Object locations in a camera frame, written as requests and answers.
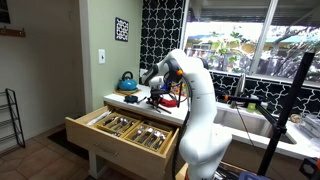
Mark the blue kettle with black handle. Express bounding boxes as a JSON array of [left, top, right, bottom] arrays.
[[116, 70, 139, 92]]

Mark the colourful patterned box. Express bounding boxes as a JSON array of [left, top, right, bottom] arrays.
[[171, 81, 188, 98]]

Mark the wooden trivet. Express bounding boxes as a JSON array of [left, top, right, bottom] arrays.
[[113, 87, 142, 97]]

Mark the metal fork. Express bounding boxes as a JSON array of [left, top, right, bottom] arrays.
[[148, 102, 162, 114]]

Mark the stainless kitchen sink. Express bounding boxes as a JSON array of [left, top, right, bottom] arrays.
[[213, 108, 298, 145]]

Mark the clear plastic dish rack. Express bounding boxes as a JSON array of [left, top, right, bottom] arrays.
[[295, 112, 320, 139]]

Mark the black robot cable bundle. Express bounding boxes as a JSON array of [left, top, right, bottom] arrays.
[[170, 65, 194, 180]]

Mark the black device with orange mark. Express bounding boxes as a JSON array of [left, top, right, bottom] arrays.
[[298, 157, 320, 180]]

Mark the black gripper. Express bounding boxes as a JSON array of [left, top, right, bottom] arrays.
[[149, 86, 165, 109]]

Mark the light wooden kitchen drawer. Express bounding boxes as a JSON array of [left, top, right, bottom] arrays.
[[64, 104, 181, 180]]

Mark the white light switch plate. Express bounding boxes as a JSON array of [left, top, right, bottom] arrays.
[[98, 48, 107, 65]]

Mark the chrome faucet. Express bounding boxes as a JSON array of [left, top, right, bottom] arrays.
[[231, 72, 247, 109]]

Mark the white item in drawer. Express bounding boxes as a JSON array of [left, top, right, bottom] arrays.
[[86, 110, 113, 127]]

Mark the metal drawer handle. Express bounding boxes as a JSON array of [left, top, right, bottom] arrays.
[[93, 143, 120, 157]]

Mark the blue box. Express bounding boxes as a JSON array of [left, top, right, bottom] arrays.
[[160, 82, 173, 93]]

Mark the wooden cutlery tray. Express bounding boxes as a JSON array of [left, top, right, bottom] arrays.
[[93, 111, 143, 137], [123, 122, 175, 155]]

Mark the large kitchen window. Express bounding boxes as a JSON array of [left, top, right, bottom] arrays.
[[181, 0, 320, 88]]

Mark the black wire shoe rack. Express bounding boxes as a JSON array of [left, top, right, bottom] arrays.
[[0, 87, 27, 155]]

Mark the dark framed wall picture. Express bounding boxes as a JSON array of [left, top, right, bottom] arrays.
[[0, 0, 11, 25]]

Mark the green sponge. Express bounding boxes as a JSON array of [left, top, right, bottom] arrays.
[[246, 102, 257, 113]]

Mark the black camera on stand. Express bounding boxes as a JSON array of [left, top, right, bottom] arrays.
[[214, 88, 235, 103]]

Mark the red-brown spatula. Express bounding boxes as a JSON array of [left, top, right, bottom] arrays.
[[159, 97, 179, 109]]

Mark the long wood-handled utensil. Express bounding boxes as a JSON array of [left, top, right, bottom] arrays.
[[146, 99, 173, 115]]

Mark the black camera stand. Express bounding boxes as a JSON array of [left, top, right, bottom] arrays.
[[229, 51, 316, 177]]

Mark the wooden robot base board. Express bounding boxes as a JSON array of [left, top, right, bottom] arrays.
[[173, 162, 190, 180]]

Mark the wooden wall coat rack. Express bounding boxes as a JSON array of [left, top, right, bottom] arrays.
[[0, 26, 27, 39]]

